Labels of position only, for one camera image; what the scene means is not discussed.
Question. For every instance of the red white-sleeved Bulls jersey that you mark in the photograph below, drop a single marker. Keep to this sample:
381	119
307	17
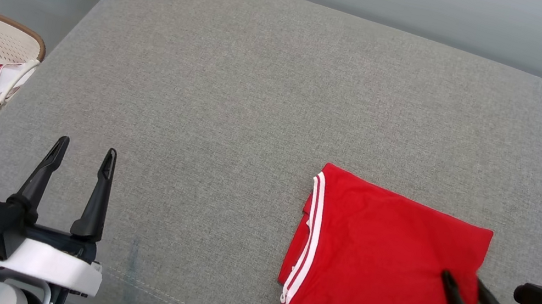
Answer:
385	261

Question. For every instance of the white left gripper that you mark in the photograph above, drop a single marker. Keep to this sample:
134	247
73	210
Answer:
50	263

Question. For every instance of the grey fabric sofa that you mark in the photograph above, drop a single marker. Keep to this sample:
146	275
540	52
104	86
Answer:
260	89

